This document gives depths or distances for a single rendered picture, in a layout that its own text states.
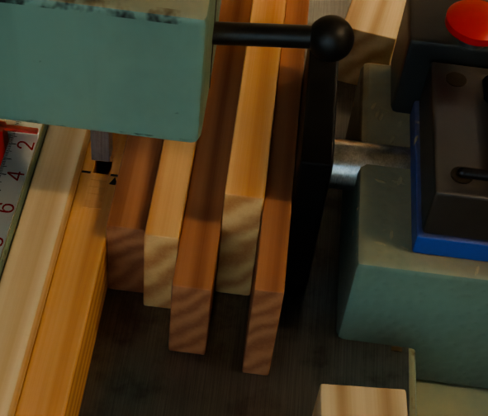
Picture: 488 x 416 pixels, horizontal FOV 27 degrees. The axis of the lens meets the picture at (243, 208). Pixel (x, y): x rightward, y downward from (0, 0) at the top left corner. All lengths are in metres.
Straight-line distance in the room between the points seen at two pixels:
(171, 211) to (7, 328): 0.09
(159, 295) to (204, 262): 0.05
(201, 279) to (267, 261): 0.03
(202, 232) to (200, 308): 0.04
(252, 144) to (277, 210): 0.04
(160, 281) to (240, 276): 0.04
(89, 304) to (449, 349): 0.18
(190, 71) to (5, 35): 0.07
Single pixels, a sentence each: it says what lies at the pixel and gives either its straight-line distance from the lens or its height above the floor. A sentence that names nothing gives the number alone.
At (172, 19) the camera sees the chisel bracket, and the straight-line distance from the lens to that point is 0.40.
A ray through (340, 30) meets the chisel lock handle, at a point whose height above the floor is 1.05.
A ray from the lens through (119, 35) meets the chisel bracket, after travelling 0.41.
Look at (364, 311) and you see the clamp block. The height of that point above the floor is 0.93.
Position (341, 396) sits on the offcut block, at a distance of 0.46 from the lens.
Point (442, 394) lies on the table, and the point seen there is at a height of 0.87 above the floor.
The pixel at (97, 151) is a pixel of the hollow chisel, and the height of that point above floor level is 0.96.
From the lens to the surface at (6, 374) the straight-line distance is 0.44.
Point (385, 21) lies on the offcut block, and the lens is 0.62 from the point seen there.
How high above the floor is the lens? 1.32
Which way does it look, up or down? 49 degrees down
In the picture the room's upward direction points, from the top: 7 degrees clockwise
